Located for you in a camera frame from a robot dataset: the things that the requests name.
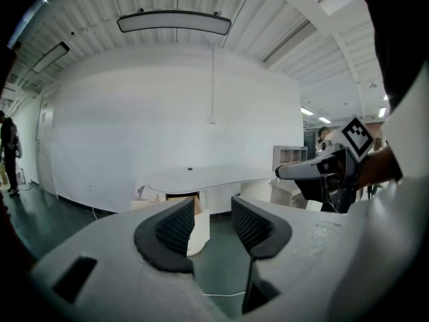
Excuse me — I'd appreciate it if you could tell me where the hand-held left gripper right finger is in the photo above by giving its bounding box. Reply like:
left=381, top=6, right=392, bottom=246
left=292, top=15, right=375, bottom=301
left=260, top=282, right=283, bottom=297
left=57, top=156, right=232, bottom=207
left=231, top=195, right=351, bottom=322

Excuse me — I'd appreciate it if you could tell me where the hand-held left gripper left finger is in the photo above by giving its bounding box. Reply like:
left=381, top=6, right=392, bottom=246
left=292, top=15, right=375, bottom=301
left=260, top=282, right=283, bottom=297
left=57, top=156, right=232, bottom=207
left=32, top=196, right=222, bottom=322

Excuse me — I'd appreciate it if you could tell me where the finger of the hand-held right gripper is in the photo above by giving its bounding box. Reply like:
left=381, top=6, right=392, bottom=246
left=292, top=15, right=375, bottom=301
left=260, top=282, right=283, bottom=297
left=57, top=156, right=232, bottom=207
left=274, top=158, right=320, bottom=182

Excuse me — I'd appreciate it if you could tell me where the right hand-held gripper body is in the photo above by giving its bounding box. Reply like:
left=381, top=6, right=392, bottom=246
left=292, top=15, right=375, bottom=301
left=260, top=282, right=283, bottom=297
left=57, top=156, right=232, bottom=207
left=294, top=114, right=375, bottom=214

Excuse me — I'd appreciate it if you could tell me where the large white wooden drawer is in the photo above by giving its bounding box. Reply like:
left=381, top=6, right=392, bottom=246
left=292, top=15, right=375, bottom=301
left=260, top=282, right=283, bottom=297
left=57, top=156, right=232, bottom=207
left=166, top=195, right=211, bottom=258

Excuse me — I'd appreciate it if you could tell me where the person's right forearm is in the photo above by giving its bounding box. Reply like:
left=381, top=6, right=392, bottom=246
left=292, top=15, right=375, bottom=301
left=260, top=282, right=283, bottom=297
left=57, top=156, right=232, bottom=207
left=355, top=145, right=403, bottom=191

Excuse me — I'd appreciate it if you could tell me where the white cabinet with drawer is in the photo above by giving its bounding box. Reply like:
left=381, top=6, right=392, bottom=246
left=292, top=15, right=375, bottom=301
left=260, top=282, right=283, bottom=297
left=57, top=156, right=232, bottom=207
left=146, top=164, right=279, bottom=214

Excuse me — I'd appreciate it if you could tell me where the white open shelf cabinet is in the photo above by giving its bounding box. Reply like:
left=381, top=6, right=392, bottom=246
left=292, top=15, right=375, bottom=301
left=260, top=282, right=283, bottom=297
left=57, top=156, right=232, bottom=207
left=272, top=145, right=308, bottom=180

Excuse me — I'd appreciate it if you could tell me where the white door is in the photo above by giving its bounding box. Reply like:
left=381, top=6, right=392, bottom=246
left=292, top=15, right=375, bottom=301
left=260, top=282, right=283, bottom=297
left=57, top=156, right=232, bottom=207
left=35, top=101, right=57, bottom=194

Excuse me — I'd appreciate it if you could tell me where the person's black shirt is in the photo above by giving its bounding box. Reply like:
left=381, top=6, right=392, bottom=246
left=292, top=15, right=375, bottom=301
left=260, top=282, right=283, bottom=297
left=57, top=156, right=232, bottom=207
left=350, top=0, right=429, bottom=113

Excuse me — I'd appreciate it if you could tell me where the long black-rimmed ceiling light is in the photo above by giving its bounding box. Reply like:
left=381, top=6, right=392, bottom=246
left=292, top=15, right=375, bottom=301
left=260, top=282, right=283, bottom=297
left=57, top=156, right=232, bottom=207
left=32, top=41, right=70, bottom=74
left=116, top=9, right=233, bottom=36

